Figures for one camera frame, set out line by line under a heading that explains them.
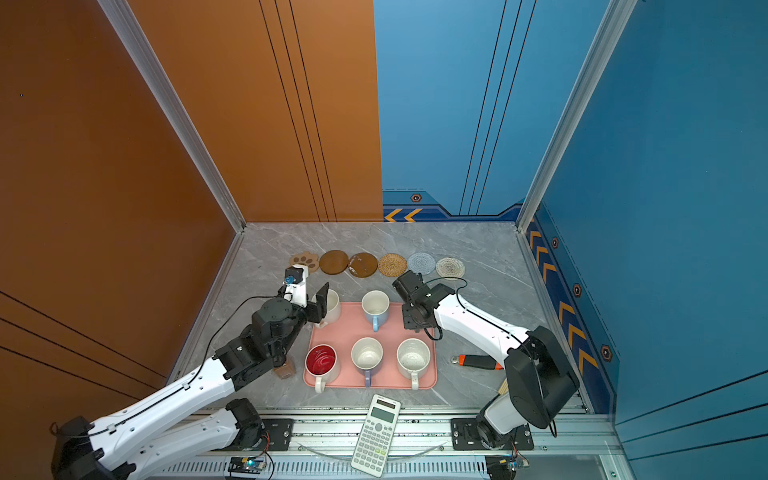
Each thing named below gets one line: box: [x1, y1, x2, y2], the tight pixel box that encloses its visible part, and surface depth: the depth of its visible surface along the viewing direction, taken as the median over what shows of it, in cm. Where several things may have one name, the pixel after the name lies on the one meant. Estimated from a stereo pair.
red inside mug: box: [304, 344, 341, 394], surface depth 81 cm
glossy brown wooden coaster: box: [348, 252, 378, 278], surface depth 108 cm
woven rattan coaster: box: [378, 253, 408, 277], surface depth 108 cm
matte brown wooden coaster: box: [319, 250, 349, 275], surface depth 111 cm
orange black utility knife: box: [451, 354, 504, 370], surface depth 86 cm
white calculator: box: [350, 393, 401, 478], surface depth 74 cm
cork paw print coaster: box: [288, 251, 319, 273], surface depth 111 cm
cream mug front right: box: [396, 338, 431, 391], surface depth 81 cm
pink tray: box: [304, 302, 437, 394], surface depth 84 cm
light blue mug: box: [361, 290, 390, 333], surface depth 89 cm
